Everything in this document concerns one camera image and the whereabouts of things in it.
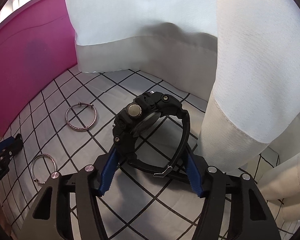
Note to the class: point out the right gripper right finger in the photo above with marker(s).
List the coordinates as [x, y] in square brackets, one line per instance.
[250, 217]

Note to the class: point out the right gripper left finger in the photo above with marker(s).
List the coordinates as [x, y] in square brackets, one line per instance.
[49, 216]

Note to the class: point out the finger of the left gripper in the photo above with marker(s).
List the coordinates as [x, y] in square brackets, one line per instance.
[12, 144]

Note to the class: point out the black digital wristwatch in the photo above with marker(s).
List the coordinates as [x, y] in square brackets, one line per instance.
[139, 117]

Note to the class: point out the black grid bedsheet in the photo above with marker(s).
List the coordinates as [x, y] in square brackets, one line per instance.
[70, 123]

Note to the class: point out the pink plastic bin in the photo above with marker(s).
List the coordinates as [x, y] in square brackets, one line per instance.
[37, 43]

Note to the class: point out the white curtain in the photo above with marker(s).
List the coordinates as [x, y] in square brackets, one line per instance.
[241, 56]

